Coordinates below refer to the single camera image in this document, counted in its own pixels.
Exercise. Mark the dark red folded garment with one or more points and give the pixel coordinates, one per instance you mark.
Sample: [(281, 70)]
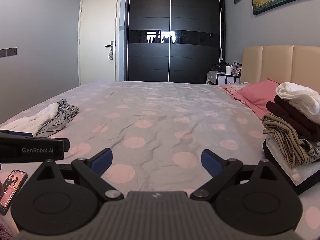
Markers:
[(303, 126)]

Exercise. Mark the beige padded headboard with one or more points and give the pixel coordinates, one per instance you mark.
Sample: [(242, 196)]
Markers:
[(296, 64)]

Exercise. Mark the grey pink-dotted bed sheet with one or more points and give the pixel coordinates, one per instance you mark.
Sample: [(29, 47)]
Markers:
[(157, 132)]

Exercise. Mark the wall switch panel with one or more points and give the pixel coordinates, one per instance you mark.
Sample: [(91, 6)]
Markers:
[(8, 52)]

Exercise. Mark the picture frame on nightstand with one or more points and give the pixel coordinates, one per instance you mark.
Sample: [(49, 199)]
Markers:
[(236, 69)]

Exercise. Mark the white cup on nightstand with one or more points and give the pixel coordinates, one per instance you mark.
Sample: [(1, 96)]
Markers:
[(228, 70)]

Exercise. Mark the black door handle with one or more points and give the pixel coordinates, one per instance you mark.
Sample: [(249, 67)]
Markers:
[(111, 47)]

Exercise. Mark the black sliding wardrobe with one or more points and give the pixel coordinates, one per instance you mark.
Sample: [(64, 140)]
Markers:
[(173, 40)]

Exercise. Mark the white garment at bed edge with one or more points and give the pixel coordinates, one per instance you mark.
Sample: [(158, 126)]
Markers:
[(32, 124)]

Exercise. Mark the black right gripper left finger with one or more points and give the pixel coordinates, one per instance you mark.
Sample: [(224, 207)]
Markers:
[(61, 198)]

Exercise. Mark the smartphone with lit screen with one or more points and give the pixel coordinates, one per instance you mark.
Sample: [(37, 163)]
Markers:
[(12, 186)]

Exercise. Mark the light pink patterned pillow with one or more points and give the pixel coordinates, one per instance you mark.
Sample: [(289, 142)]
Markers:
[(232, 88)]

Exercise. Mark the white bedside table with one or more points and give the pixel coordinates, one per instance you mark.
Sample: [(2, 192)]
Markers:
[(220, 78)]

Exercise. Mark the white door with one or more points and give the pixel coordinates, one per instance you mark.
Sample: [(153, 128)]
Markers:
[(98, 25)]

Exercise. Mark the striped beige folded garment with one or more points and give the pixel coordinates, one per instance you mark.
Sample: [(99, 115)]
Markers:
[(296, 150)]

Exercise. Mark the white garment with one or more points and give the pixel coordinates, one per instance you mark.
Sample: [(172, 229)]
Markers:
[(304, 99), (32, 124)]

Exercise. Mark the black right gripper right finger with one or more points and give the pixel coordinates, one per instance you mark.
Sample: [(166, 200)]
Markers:
[(254, 199)]

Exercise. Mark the grey striped garment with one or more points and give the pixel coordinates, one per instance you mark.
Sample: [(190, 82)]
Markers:
[(65, 114)]

